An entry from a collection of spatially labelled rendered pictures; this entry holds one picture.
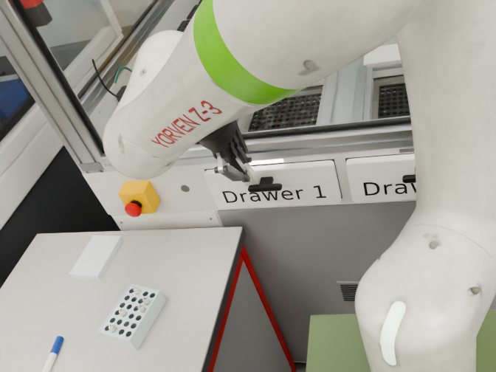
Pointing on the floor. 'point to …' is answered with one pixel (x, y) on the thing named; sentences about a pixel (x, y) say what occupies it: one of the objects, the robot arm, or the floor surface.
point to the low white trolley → (221, 325)
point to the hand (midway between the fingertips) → (247, 175)
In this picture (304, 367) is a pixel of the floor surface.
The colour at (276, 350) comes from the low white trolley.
